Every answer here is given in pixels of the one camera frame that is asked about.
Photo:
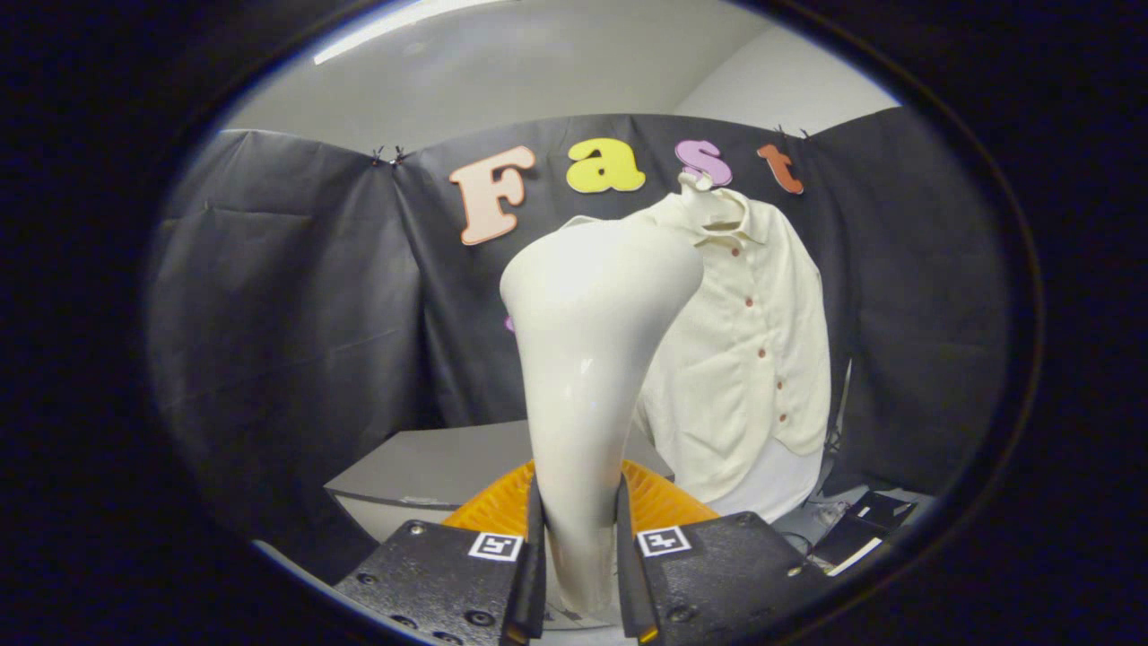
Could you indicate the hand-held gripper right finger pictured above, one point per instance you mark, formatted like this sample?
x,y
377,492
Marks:
x,y
691,574

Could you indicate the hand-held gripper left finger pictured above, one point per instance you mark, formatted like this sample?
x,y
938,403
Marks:
x,y
502,583

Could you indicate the cream button-up shirt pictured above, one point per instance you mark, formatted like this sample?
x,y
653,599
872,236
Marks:
x,y
744,359

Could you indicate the white garment steamer head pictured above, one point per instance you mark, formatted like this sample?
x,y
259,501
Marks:
x,y
583,359

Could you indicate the grey drawer cabinet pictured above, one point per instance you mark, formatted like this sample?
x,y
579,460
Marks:
x,y
430,467

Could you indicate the black flat box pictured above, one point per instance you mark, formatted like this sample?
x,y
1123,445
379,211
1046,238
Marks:
x,y
861,529

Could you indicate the white plastic hanger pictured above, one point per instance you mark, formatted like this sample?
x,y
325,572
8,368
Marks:
x,y
695,184

